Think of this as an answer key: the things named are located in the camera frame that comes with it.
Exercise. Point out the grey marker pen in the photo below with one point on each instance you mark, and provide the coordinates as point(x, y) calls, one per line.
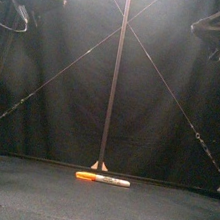
point(110, 180)

